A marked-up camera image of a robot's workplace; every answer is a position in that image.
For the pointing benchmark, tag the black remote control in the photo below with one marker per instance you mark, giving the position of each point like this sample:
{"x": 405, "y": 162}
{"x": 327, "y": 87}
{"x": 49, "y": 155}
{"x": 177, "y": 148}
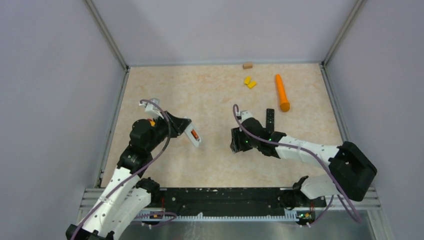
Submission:
{"x": 270, "y": 120}

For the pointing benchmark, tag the white remote control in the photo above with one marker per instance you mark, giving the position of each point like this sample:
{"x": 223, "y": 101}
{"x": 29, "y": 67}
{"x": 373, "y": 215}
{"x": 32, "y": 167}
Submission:
{"x": 188, "y": 130}

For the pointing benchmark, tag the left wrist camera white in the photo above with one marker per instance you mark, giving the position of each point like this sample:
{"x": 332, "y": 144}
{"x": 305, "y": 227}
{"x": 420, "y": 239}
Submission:
{"x": 150, "y": 107}

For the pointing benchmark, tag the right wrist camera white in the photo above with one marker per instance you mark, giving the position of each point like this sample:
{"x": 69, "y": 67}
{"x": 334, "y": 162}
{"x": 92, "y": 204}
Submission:
{"x": 243, "y": 115}

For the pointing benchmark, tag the orange toy carrot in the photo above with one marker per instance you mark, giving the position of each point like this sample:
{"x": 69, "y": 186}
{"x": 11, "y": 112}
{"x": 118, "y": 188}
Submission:
{"x": 283, "y": 101}

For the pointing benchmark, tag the yellow block left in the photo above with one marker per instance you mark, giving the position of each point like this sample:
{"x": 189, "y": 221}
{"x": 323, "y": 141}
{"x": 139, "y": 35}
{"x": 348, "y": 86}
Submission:
{"x": 247, "y": 80}

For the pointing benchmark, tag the yellow block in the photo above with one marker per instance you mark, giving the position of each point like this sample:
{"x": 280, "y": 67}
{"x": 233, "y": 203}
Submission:
{"x": 247, "y": 80}
{"x": 252, "y": 84}

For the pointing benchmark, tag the orange battery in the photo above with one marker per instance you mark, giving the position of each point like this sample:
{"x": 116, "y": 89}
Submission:
{"x": 194, "y": 134}

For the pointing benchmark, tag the tan wooden block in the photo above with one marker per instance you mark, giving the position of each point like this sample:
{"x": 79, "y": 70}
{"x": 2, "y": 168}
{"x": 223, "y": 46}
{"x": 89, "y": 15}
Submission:
{"x": 247, "y": 65}

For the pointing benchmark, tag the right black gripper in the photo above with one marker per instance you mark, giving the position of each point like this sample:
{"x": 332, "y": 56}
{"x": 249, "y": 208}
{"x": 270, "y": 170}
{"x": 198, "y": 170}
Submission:
{"x": 237, "y": 144}

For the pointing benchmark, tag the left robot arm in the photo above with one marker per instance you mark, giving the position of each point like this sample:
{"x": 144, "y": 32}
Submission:
{"x": 127, "y": 192}

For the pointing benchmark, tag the yellow block right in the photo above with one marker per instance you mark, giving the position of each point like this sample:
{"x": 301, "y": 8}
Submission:
{"x": 252, "y": 84}

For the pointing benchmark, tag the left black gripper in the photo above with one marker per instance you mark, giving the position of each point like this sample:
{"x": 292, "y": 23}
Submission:
{"x": 178, "y": 125}

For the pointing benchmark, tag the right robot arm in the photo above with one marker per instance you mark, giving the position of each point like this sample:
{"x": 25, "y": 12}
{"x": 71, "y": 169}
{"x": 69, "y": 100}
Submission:
{"x": 349, "y": 173}

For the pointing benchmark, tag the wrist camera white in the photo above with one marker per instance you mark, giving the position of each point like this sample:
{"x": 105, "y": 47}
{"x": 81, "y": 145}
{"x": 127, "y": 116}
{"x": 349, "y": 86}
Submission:
{"x": 243, "y": 115}
{"x": 150, "y": 107}

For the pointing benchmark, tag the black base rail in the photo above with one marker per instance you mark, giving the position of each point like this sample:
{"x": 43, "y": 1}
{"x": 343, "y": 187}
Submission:
{"x": 225, "y": 202}

